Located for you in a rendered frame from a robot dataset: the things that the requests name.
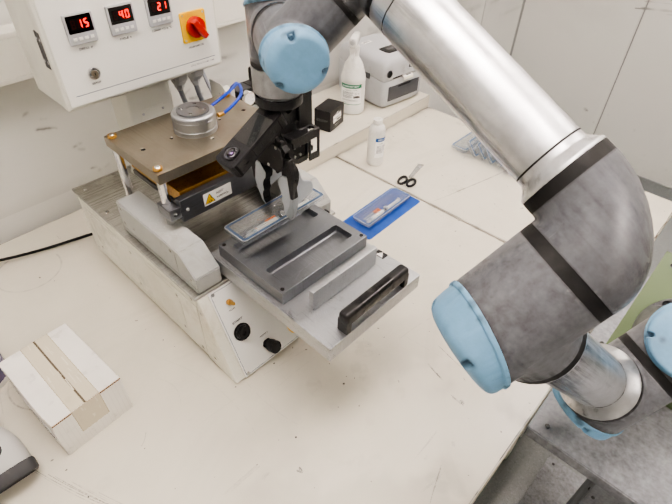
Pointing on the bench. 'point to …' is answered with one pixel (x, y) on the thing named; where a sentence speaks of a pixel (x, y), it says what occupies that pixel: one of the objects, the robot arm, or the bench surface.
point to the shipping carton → (67, 386)
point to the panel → (258, 322)
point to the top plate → (182, 136)
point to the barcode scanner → (14, 460)
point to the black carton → (329, 114)
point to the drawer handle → (371, 297)
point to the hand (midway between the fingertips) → (276, 207)
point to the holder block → (295, 253)
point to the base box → (167, 295)
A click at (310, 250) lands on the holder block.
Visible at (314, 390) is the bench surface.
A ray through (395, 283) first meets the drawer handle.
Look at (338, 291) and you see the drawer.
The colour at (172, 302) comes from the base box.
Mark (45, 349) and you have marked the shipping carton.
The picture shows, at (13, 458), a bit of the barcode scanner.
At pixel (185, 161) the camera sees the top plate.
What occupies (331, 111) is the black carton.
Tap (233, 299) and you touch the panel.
